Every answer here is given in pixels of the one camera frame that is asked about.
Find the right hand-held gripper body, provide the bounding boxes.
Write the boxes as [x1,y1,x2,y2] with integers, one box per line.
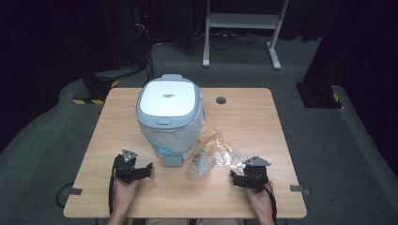
[242,156,272,194]

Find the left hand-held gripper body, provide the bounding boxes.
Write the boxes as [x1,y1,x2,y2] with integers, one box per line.
[114,148,146,185]

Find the translucent white trash bag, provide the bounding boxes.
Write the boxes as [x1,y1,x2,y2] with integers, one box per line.
[138,120,206,155]

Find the yellow clear plastic wrapper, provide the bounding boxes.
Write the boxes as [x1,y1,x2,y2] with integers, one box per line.
[198,127,235,154]

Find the white grey pedal trash can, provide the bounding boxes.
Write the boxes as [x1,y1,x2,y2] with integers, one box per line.
[135,73,207,168]

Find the person's right hand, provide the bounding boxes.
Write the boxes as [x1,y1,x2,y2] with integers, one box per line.
[245,187,274,218]

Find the person's left hand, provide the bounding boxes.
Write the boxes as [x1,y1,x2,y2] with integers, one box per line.
[112,177,143,218]

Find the black stand base yellow stripes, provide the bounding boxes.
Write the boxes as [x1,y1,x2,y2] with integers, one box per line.
[71,69,122,106]
[295,81,344,110]

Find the white metal stand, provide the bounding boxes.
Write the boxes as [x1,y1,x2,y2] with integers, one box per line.
[201,0,291,71]

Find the left hand-held gripper black cable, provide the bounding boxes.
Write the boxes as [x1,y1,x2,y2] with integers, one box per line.
[107,154,124,218]

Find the hand-held gripper black cable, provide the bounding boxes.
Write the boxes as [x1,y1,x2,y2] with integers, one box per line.
[263,180,279,225]
[107,154,124,218]

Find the right hand-held gripper black cable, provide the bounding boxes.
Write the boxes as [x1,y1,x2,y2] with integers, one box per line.
[263,180,279,225]

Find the grey table edge bracket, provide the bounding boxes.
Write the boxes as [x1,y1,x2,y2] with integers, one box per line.
[289,184,312,197]
[63,186,84,197]

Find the dark equipment rack with cables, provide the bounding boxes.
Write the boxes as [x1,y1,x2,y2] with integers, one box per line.
[99,0,156,87]

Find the black floor cables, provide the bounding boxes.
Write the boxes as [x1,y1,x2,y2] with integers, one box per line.
[151,30,274,52]

